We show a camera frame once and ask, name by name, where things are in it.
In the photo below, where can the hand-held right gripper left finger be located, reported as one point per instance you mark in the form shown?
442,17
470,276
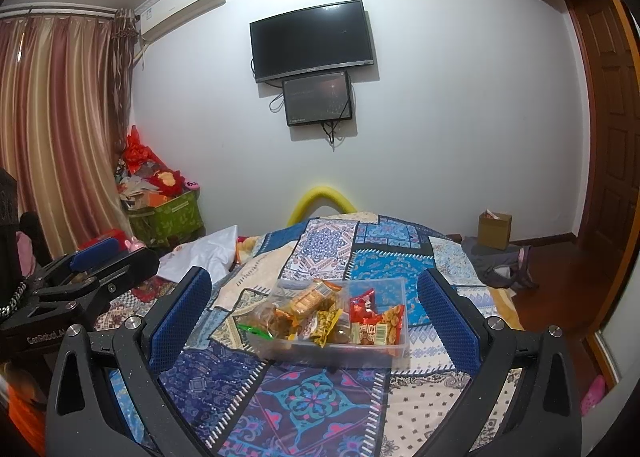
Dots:
180,322

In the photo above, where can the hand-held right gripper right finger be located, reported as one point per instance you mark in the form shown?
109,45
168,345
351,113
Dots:
450,327

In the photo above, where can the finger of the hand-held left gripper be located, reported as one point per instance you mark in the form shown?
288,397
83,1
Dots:
125,274
97,252

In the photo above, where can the red cracker packet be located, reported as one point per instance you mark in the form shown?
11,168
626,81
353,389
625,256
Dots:
380,329

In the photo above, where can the clear green striped snack bag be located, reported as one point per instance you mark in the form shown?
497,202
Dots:
265,324

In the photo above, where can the red white snack packet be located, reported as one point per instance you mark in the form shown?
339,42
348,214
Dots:
362,304

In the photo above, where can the clear plastic container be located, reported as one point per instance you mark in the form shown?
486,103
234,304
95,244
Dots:
350,354

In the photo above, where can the yellow snack packet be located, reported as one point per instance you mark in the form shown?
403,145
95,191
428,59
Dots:
325,329

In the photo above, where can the orange biscuit packet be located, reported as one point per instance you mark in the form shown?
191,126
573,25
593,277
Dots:
315,302

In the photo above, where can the red cloth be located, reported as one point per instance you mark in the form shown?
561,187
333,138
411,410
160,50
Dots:
100,241

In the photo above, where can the pink toy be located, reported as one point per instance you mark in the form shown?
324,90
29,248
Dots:
134,244

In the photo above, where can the green storage box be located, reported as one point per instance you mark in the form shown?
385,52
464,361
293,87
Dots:
165,219

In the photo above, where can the pink cloth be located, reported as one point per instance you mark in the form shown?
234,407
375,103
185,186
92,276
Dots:
24,252

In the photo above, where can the white plastic bag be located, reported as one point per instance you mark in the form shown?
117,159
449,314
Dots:
205,252

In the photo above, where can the orange patterned clothing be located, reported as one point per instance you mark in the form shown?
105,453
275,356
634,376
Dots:
20,402

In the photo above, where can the grey clothes on floor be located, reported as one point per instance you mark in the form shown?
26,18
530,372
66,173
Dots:
500,264

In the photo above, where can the cartoon print pillow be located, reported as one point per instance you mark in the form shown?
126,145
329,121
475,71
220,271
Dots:
246,249

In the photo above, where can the cardboard box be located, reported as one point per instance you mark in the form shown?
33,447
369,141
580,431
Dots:
495,232

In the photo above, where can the brown pastry packet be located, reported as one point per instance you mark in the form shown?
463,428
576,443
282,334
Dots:
341,336

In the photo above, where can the striped brown curtain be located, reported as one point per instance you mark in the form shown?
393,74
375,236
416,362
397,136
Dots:
60,137

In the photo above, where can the patchwork blanket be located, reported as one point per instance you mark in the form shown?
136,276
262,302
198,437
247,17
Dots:
310,397

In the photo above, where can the pink slipper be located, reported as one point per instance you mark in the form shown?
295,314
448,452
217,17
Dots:
594,394

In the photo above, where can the yellow foam tube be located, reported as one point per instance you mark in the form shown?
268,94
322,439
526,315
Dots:
322,194

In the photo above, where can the brown wooden door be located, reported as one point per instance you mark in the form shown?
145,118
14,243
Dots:
610,137

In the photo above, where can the small black monitor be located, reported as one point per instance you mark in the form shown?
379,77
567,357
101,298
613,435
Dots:
317,99

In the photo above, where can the white air conditioner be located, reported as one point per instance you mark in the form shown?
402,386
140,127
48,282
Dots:
182,4

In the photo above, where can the black wall television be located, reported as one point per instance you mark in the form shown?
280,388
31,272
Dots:
312,39

